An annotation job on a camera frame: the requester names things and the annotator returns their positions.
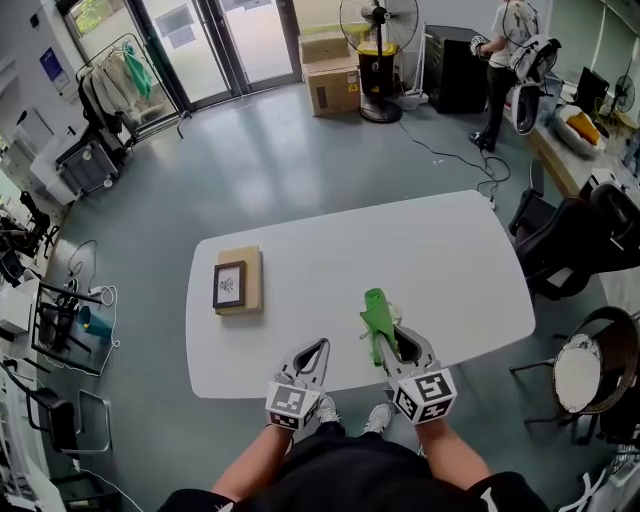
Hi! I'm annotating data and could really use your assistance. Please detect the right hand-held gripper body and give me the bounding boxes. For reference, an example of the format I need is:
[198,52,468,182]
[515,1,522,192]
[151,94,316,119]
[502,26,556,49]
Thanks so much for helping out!
[382,362,459,426]

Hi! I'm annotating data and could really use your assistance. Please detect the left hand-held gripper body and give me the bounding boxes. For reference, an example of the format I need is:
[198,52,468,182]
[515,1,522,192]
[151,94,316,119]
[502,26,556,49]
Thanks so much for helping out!
[264,367,327,431]

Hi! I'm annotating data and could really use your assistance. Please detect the green cloth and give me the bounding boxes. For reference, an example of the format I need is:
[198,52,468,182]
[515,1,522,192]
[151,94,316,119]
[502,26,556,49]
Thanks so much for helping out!
[358,287,401,369]

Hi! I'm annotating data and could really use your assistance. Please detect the person's right forearm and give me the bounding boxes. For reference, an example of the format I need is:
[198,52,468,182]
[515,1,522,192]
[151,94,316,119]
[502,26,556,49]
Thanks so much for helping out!
[414,418,494,491]

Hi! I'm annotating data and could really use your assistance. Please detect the person's left forearm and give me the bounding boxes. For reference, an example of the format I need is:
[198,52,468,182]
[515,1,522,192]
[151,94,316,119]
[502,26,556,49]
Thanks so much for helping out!
[212,423,296,503]

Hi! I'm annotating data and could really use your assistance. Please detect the person's white left shoe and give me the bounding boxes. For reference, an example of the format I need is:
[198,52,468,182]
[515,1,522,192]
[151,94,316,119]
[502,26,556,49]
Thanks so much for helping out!
[317,394,342,425]

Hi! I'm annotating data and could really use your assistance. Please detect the person's white shoe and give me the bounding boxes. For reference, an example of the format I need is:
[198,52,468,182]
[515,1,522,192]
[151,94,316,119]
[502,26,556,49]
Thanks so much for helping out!
[360,402,394,436]
[317,394,342,425]

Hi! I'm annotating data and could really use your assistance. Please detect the person's white right shoe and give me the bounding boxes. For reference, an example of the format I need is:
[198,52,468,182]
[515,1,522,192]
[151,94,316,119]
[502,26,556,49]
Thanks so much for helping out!
[360,402,394,436]

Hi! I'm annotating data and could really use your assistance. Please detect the flat tan cardboard box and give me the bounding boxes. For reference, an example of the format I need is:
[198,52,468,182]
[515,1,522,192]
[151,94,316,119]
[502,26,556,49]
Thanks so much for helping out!
[214,244,265,317]

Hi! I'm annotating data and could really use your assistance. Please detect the person's black clothing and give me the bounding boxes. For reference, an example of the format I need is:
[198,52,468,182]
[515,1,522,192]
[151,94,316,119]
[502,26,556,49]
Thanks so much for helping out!
[157,432,551,512]

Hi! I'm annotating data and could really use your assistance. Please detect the dark framed picture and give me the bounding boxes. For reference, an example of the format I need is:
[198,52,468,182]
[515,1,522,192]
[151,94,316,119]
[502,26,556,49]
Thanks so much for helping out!
[212,259,248,310]

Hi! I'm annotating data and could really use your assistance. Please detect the wicker chair white cushion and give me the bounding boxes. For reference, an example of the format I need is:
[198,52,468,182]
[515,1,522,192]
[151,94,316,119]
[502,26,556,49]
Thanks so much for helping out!
[509,305,640,446]

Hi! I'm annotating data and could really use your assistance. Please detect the teal plastic bin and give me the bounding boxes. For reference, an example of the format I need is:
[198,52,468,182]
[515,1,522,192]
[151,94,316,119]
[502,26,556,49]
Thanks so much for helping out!
[78,305,115,344]

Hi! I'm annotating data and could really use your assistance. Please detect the black chair chrome legs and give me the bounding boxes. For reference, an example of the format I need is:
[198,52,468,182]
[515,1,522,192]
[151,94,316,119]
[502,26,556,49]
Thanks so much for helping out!
[24,387,114,454]

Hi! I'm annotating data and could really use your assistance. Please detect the large cardboard box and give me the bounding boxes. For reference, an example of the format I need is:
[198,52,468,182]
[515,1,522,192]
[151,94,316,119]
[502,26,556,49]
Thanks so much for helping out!
[301,62,362,119]

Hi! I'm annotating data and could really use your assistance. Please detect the small white cabinet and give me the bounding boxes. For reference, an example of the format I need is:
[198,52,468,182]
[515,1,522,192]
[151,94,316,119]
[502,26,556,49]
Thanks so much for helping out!
[0,277,41,346]

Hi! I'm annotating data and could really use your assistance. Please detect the black cabinet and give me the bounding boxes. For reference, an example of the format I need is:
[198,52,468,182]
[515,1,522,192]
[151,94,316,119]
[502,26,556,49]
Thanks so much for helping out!
[424,24,490,115]

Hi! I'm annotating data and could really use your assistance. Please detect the black bin yellow lid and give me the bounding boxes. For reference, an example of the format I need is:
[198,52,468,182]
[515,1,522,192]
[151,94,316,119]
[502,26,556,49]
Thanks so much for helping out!
[357,42,401,99]

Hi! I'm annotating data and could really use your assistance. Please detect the black monitor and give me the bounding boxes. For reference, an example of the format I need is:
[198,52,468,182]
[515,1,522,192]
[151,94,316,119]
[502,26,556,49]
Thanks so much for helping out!
[574,67,611,117]

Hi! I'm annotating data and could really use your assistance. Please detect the small cardboard box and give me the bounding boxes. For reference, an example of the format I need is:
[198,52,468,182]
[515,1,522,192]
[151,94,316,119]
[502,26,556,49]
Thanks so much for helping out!
[298,32,351,65]

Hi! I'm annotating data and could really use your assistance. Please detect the glass entrance door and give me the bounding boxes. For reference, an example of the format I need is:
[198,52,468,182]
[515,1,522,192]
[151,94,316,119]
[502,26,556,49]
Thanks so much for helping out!
[127,0,302,114]

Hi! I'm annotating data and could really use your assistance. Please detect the clothes rack with garments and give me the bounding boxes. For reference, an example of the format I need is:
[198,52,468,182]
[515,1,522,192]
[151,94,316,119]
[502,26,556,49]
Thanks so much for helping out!
[74,32,194,147]

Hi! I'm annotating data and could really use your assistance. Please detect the thin white cable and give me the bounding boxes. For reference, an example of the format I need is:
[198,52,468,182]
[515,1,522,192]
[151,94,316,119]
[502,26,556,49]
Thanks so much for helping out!
[64,283,122,377]

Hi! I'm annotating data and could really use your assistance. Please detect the black fan cable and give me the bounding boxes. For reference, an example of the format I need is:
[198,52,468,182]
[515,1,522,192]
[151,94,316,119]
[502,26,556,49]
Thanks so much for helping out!
[397,117,512,202]

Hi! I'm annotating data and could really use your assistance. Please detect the black metal frame stand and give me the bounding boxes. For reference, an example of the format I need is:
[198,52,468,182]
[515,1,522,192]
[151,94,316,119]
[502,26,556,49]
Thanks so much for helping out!
[29,281,105,377]

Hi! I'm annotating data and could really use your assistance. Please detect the black pedestal fan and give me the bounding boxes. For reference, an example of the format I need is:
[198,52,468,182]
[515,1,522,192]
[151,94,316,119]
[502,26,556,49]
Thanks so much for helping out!
[338,0,420,125]

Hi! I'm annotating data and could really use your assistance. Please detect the blue wall poster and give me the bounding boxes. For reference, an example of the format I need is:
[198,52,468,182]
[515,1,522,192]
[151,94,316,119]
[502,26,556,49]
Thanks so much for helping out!
[39,47,71,94]

